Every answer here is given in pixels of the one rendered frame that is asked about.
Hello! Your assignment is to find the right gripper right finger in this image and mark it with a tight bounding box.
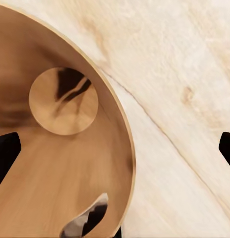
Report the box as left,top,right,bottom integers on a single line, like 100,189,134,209
219,132,230,165

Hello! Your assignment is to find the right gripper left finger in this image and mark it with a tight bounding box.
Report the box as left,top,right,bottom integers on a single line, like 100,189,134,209
0,132,21,184

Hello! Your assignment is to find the trash can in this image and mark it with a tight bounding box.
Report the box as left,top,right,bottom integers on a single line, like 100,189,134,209
0,0,136,238

